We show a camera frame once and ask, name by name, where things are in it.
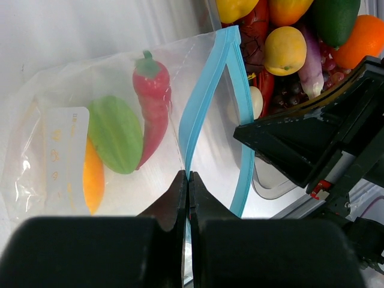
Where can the clear plastic food bin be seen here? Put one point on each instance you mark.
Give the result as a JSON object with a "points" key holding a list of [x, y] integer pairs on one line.
{"points": [[268, 182]]}

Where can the clear blue zip bag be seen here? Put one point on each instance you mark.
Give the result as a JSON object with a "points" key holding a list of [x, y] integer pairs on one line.
{"points": [[49, 120]]}

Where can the small red pepper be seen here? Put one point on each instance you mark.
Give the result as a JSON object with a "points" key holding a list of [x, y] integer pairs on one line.
{"points": [[151, 83]]}

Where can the yellow orange mango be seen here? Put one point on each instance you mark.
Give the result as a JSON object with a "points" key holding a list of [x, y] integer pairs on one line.
{"points": [[93, 178]]}

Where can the orange fruit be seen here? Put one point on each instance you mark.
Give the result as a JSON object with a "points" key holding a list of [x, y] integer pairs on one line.
{"points": [[366, 39]]}

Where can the white egg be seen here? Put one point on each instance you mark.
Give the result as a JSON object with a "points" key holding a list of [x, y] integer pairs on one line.
{"points": [[257, 104]]}

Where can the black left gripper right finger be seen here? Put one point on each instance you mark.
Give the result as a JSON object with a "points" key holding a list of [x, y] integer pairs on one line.
{"points": [[323, 249]]}

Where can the dark green avocado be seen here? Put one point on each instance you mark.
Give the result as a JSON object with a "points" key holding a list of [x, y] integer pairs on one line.
{"points": [[334, 20]]}

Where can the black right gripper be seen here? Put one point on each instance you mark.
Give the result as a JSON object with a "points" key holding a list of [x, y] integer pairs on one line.
{"points": [[305, 142]]}

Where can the green starfruit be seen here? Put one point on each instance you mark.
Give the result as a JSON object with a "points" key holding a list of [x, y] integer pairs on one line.
{"points": [[116, 134]]}

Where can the red lobster toy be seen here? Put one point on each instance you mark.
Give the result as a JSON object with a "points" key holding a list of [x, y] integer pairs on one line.
{"points": [[264, 81]]}

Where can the red grape bunch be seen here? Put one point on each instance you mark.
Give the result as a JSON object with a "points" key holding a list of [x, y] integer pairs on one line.
{"points": [[332, 73]]}

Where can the dark purple grape bunch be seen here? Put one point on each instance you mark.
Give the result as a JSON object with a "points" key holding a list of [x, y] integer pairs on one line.
{"points": [[287, 93]]}

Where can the small yellow peach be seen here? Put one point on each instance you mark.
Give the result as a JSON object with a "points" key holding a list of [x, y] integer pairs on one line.
{"points": [[285, 51]]}

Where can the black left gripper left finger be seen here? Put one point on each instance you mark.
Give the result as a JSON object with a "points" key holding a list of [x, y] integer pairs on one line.
{"points": [[142, 251]]}

